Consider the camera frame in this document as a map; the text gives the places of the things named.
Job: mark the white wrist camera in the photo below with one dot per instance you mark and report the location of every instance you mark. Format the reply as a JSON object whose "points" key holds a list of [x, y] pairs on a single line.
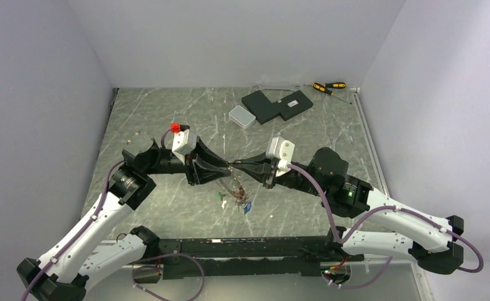
{"points": [[185, 140], [282, 150]]}

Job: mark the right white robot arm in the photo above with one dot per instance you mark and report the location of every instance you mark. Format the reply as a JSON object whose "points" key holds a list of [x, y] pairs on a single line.
{"points": [[364, 220]]}

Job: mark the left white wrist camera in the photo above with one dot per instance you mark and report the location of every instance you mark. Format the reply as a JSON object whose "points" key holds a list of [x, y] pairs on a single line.
{"points": [[185, 140]]}

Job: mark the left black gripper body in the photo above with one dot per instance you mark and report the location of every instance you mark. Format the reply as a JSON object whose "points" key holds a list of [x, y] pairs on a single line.
{"points": [[188, 167]]}

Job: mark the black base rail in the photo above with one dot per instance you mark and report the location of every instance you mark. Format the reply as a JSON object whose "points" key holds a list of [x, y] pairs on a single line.
{"points": [[193, 257]]}

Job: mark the black network switch large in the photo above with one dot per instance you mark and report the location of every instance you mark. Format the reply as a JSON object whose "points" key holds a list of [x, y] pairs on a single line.
{"points": [[262, 108]]}

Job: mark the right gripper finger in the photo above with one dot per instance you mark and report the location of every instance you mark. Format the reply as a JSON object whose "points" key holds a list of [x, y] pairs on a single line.
{"points": [[254, 160], [260, 172]]}

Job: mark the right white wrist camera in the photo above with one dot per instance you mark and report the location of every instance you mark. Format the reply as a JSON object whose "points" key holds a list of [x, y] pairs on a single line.
{"points": [[282, 150]]}

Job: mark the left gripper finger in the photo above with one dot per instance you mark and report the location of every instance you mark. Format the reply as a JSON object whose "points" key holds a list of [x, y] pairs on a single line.
{"points": [[208, 156], [205, 174]]}

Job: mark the white network switch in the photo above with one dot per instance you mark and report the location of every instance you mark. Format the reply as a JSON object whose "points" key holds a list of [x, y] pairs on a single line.
{"points": [[242, 117]]}

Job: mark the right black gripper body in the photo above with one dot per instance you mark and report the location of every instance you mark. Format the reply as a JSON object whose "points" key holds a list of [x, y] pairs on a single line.
{"points": [[296, 180]]}

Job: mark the black network switch small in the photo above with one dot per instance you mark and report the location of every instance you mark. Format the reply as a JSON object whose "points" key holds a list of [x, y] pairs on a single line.
{"points": [[294, 104]]}

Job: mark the silver disc keyring with keys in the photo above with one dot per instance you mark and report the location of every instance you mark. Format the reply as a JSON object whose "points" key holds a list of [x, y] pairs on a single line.
{"points": [[233, 192]]}

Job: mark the silver wrench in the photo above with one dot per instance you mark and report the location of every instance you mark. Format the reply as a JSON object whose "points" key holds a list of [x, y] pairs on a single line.
{"points": [[333, 139]]}

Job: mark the yellow black screwdriver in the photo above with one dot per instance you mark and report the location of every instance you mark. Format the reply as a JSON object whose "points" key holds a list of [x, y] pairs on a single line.
{"points": [[331, 92], [334, 85]]}

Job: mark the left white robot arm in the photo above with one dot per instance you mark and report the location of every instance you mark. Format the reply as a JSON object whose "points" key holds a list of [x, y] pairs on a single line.
{"points": [[73, 266]]}

